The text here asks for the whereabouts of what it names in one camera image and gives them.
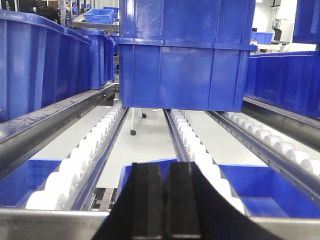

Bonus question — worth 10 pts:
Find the white roller track left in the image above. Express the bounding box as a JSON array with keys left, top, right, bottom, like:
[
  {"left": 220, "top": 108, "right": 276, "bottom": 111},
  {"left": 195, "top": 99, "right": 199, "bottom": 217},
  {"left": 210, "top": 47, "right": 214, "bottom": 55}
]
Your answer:
[{"left": 25, "top": 103, "right": 129, "bottom": 211}]

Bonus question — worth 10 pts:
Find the white roller track middle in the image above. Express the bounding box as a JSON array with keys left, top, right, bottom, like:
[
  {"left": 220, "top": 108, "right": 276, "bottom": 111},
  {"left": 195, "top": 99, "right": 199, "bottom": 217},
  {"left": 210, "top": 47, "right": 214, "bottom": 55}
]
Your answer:
[{"left": 163, "top": 109, "right": 250, "bottom": 216}]

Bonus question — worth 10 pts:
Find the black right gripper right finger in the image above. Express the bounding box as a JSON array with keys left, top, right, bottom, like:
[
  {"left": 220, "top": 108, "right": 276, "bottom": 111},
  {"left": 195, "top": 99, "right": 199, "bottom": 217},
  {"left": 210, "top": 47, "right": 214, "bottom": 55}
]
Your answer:
[{"left": 165, "top": 162, "right": 279, "bottom": 240}]

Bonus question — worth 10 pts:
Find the white roller track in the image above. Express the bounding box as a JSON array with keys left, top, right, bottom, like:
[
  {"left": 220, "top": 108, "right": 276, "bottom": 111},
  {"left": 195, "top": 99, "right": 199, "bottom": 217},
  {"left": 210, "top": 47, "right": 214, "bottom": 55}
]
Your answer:
[
  {"left": 25, "top": 103, "right": 129, "bottom": 211},
  {"left": 205, "top": 111, "right": 320, "bottom": 204},
  {"left": 163, "top": 109, "right": 250, "bottom": 216}
]

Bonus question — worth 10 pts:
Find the blue bin lower centre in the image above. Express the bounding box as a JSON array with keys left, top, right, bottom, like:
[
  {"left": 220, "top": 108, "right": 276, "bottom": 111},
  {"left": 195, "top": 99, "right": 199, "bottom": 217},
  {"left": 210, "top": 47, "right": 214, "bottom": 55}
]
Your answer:
[{"left": 116, "top": 157, "right": 178, "bottom": 201}]

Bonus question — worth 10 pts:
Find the blue crate stacked on top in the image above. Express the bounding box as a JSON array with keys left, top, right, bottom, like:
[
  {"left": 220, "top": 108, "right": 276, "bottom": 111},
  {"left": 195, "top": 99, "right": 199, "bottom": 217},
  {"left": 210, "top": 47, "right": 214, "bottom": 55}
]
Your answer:
[{"left": 117, "top": 0, "right": 256, "bottom": 51}]

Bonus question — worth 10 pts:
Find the dark metal guide rail left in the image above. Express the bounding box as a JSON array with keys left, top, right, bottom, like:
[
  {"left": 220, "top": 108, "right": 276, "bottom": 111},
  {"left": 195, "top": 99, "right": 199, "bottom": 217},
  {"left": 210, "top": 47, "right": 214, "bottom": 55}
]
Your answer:
[{"left": 0, "top": 83, "right": 120, "bottom": 179}]

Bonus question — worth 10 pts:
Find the blue crate right side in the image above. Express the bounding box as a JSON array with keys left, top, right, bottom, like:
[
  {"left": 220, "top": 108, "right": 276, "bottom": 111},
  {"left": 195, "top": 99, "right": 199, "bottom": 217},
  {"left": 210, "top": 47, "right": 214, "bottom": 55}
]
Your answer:
[{"left": 244, "top": 50, "right": 320, "bottom": 117}]

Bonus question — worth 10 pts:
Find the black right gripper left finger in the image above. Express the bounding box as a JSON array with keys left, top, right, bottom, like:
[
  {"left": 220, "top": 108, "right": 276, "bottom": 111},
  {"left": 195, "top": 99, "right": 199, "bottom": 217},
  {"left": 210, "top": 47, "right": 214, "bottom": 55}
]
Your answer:
[{"left": 92, "top": 165, "right": 165, "bottom": 240}]

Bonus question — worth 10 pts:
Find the blue bin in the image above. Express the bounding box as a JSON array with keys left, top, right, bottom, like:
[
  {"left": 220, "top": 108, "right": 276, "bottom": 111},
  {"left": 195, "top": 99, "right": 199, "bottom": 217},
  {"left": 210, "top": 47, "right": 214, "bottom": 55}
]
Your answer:
[
  {"left": 116, "top": 157, "right": 178, "bottom": 201},
  {"left": 0, "top": 158, "right": 62, "bottom": 209},
  {"left": 219, "top": 164, "right": 320, "bottom": 219}
]

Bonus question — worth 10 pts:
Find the white roller track right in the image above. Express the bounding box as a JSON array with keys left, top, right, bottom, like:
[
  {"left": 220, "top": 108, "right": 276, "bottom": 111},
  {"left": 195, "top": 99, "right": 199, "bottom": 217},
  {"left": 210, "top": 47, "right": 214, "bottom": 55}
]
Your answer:
[{"left": 205, "top": 111, "right": 320, "bottom": 204}]

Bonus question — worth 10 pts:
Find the blue bin lower left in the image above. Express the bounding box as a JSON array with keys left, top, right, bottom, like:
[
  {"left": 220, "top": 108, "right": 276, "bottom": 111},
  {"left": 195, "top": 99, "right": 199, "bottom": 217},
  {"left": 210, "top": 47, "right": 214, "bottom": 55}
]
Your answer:
[{"left": 0, "top": 158, "right": 62, "bottom": 209}]

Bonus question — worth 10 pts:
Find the large blue crate centre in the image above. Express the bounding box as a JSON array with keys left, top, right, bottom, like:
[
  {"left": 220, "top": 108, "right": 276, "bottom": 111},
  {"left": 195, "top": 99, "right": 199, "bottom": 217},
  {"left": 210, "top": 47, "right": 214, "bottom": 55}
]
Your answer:
[{"left": 117, "top": 37, "right": 256, "bottom": 112}]

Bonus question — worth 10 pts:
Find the steel front shelf rail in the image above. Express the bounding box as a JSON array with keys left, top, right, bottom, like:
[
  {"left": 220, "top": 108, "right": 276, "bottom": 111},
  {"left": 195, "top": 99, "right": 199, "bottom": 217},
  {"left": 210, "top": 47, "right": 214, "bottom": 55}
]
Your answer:
[{"left": 0, "top": 208, "right": 320, "bottom": 240}]

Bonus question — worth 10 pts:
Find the blue bin lower right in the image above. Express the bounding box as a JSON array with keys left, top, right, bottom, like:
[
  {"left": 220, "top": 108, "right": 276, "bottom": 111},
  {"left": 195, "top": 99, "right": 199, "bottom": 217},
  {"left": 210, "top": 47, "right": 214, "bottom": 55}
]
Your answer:
[{"left": 219, "top": 164, "right": 320, "bottom": 219}]

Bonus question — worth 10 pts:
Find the blue crate far left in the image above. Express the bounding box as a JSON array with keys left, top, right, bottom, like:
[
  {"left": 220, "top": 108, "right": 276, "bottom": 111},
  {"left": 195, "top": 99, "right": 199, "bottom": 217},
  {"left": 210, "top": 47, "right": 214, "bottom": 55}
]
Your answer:
[{"left": 0, "top": 10, "right": 92, "bottom": 122}]

